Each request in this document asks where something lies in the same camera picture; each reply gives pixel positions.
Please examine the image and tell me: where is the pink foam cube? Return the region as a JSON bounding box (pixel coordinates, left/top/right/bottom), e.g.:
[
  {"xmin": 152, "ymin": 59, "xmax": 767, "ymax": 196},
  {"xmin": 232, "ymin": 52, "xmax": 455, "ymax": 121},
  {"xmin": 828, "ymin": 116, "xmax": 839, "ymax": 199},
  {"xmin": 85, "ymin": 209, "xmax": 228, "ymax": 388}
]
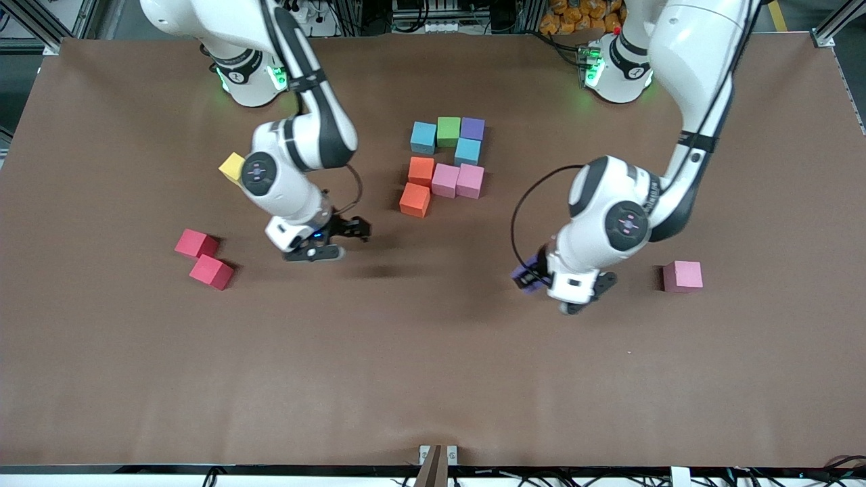
[
  {"xmin": 662, "ymin": 260, "xmax": 704, "ymax": 294},
  {"xmin": 456, "ymin": 163, "xmax": 486, "ymax": 200},
  {"xmin": 432, "ymin": 163, "xmax": 461, "ymax": 199}
]

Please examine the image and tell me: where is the blue foam cube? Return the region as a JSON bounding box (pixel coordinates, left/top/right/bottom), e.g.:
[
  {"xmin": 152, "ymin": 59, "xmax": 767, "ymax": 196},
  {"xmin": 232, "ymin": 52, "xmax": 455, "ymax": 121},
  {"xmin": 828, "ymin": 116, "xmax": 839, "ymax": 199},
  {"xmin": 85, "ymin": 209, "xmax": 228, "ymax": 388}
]
[{"xmin": 410, "ymin": 121, "xmax": 438, "ymax": 156}]

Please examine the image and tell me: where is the white electronics rack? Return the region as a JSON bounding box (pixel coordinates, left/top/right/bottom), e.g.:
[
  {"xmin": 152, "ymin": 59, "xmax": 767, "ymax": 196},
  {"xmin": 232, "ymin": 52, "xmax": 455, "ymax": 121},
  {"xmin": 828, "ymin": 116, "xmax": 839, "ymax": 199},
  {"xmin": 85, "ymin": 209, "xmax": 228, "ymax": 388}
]
[{"xmin": 392, "ymin": 0, "xmax": 525, "ymax": 34}]

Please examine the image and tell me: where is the brown table cover sheet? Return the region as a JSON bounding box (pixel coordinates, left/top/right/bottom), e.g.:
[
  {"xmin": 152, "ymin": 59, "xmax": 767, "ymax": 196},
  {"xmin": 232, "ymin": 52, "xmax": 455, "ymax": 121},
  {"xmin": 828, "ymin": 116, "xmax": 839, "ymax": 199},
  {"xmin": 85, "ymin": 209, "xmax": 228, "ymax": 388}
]
[{"xmin": 0, "ymin": 32, "xmax": 866, "ymax": 469}]

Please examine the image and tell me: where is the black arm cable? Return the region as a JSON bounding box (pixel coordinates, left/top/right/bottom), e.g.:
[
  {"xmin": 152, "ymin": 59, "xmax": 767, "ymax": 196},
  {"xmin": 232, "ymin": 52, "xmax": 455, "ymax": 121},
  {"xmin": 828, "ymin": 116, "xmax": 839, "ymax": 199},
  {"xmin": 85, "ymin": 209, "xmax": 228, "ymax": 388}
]
[
  {"xmin": 330, "ymin": 164, "xmax": 364, "ymax": 216},
  {"xmin": 510, "ymin": 164, "xmax": 587, "ymax": 269}
]

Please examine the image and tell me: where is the aluminium frame profile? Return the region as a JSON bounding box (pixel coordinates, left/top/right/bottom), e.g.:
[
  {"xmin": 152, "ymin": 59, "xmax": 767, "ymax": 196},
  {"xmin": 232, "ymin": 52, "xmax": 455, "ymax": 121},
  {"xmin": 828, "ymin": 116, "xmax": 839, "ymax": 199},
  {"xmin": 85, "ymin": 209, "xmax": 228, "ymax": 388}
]
[
  {"xmin": 812, "ymin": 0, "xmax": 866, "ymax": 48},
  {"xmin": 0, "ymin": 0, "xmax": 102, "ymax": 55}
]

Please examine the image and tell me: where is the brown tapered pole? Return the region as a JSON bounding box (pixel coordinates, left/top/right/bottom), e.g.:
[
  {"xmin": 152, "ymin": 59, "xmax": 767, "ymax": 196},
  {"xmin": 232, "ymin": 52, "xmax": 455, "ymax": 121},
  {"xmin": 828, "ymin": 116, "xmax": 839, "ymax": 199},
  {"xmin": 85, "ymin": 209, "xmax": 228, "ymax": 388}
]
[{"xmin": 414, "ymin": 444, "xmax": 450, "ymax": 487}]

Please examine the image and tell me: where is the small metal bracket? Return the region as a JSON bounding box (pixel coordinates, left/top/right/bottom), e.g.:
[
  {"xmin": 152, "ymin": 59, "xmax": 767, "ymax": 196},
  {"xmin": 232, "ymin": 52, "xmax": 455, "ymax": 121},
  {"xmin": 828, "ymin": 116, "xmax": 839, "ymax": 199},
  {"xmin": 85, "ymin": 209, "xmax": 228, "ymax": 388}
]
[{"xmin": 419, "ymin": 444, "xmax": 459, "ymax": 467}]

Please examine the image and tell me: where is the pile of orange fruits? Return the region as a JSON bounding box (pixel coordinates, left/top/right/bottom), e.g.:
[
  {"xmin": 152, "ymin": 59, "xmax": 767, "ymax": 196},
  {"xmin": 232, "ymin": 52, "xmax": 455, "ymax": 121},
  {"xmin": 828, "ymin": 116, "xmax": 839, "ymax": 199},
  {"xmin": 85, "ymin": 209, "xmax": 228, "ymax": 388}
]
[{"xmin": 540, "ymin": 0, "xmax": 626, "ymax": 36}]

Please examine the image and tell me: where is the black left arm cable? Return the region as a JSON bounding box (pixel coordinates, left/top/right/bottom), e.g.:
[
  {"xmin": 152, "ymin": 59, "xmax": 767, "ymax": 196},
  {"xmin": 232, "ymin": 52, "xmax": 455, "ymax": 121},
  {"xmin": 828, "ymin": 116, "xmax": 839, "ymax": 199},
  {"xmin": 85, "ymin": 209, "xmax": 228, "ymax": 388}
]
[{"xmin": 510, "ymin": 164, "xmax": 587, "ymax": 269}]

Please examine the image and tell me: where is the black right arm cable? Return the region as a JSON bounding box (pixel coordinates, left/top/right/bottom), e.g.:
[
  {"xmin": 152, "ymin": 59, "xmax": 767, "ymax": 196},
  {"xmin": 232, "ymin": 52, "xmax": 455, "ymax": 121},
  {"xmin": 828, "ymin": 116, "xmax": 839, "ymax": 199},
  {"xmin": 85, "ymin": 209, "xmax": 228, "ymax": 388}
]
[{"xmin": 330, "ymin": 164, "xmax": 364, "ymax": 216}]

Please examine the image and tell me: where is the yellow foam cube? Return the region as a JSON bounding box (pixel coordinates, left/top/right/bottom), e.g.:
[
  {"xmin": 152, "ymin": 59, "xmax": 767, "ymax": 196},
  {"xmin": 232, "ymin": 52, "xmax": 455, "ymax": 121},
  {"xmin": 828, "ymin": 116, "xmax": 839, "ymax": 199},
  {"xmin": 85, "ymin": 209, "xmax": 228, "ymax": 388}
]
[{"xmin": 218, "ymin": 152, "xmax": 246, "ymax": 185}]

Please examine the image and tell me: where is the orange foam cube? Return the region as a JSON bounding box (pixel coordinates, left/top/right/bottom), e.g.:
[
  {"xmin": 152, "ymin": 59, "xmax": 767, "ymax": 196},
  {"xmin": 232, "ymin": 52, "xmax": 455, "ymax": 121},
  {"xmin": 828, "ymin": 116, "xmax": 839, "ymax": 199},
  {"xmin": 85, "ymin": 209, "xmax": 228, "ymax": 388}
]
[
  {"xmin": 399, "ymin": 183, "xmax": 432, "ymax": 218},
  {"xmin": 407, "ymin": 156, "xmax": 436, "ymax": 187}
]

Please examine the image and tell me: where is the green foam cube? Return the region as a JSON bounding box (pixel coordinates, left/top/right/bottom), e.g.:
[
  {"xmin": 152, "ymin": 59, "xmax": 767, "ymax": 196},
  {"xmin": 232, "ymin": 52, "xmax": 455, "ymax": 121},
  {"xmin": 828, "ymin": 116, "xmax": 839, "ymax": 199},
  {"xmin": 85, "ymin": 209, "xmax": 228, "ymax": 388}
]
[{"xmin": 435, "ymin": 116, "xmax": 462, "ymax": 149}]

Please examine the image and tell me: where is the white power strip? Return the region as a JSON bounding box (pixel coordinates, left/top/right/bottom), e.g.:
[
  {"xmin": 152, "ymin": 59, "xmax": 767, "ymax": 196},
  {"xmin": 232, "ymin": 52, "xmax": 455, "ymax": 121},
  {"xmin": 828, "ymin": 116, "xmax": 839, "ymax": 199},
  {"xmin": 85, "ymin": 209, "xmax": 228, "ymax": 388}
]
[{"xmin": 288, "ymin": 0, "xmax": 322, "ymax": 25}]

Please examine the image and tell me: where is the red foam cube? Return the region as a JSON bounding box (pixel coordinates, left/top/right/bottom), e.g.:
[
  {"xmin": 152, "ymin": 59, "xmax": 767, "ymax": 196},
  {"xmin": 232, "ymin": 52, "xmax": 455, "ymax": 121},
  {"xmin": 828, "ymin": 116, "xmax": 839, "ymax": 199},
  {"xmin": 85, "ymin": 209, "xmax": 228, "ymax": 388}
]
[
  {"xmin": 189, "ymin": 254, "xmax": 235, "ymax": 292},
  {"xmin": 174, "ymin": 229, "xmax": 219, "ymax": 261}
]

